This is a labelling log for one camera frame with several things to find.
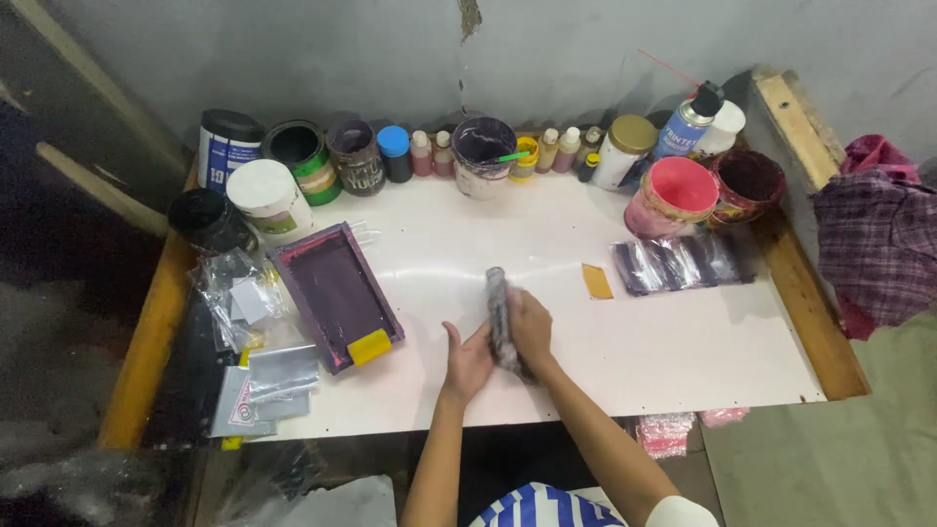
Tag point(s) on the person's right fingers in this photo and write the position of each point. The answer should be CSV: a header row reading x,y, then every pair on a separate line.
x,y
515,304

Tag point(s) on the silver foil pouch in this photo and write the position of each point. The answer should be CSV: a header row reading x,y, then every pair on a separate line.
x,y
282,372

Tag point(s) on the wooden board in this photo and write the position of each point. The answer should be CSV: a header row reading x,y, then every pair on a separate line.
x,y
794,124

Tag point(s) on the crumpled clear plastic bag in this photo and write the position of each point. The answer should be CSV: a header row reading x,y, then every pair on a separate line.
x,y
322,498

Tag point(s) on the silver pouch with red print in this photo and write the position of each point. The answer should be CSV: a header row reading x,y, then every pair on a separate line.
x,y
238,410

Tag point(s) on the black jar with blue lid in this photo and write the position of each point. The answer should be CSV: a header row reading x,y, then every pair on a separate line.
x,y
396,154

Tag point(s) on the white-lidded jar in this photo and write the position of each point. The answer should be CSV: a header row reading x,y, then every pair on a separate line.
x,y
267,194

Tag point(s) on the small brown ink bottle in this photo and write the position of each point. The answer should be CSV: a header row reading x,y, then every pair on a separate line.
x,y
590,143

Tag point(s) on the small pink ink bottle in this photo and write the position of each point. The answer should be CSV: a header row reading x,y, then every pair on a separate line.
x,y
566,150

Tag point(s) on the small red ink bottle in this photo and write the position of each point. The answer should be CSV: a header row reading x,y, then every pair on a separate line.
x,y
443,157
421,155

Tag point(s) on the blue spray can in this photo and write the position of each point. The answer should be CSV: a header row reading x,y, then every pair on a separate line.
x,y
681,128

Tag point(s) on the black-lidded jar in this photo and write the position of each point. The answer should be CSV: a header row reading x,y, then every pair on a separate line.
x,y
205,219

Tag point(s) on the dark brown ink can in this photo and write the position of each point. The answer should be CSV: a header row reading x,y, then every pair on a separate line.
x,y
359,161

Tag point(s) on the person's right hand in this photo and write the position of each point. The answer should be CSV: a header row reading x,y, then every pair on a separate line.
x,y
533,329

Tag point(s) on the green ink can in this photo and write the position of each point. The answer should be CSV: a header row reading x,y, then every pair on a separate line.
x,y
311,165

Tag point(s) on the person's left hand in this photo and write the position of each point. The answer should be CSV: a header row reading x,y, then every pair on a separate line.
x,y
468,366

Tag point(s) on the dark red ink bucket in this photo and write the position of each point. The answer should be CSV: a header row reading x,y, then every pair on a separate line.
x,y
747,183

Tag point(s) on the white ink-stained bucket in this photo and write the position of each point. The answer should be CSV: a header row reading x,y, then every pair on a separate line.
x,y
479,172

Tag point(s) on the small yellow jar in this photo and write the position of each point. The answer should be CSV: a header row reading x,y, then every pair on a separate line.
x,y
524,165

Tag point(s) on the green stirring stick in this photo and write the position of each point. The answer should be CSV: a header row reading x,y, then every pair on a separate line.
x,y
514,156

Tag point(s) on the grey stained rag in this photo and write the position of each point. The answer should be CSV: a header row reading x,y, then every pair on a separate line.
x,y
500,322

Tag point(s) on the clear plastic bags pile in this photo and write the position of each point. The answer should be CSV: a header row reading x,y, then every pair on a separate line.
x,y
234,296

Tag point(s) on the small tan ink bottle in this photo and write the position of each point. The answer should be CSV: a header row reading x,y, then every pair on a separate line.
x,y
547,150

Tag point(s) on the white plastic bottle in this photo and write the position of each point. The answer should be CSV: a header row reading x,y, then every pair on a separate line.
x,y
725,124

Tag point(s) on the wooden table frame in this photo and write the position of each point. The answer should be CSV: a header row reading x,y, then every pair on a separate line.
x,y
805,307

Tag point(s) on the yellow card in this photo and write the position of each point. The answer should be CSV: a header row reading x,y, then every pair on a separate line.
x,y
597,282

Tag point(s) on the purple plaid cloth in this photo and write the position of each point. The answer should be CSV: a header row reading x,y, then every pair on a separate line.
x,y
878,249

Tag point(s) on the pink ink bucket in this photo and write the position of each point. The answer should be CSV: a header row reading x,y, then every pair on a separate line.
x,y
677,194

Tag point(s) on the white jar with gold lid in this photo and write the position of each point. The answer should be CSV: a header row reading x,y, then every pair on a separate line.
x,y
622,154

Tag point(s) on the small black yellow-capped bottle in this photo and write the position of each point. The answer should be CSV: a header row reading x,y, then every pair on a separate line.
x,y
588,168

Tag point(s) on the blue white striped shirt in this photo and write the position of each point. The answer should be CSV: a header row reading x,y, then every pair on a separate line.
x,y
542,509

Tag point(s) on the pink plastic packets bundle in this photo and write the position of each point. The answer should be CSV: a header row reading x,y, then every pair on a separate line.
x,y
665,435
725,417

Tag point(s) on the pink cloth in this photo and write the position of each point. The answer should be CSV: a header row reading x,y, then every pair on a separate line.
x,y
875,155

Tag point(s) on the purple printing screen frame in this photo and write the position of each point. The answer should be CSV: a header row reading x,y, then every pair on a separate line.
x,y
329,289

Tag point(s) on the yellow squeegee block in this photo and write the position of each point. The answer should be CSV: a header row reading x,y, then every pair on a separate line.
x,y
369,347

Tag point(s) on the white blue can black lid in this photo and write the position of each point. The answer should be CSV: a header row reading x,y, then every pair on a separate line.
x,y
223,150

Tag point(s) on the stack of dark plastic packets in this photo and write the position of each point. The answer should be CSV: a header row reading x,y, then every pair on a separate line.
x,y
681,262

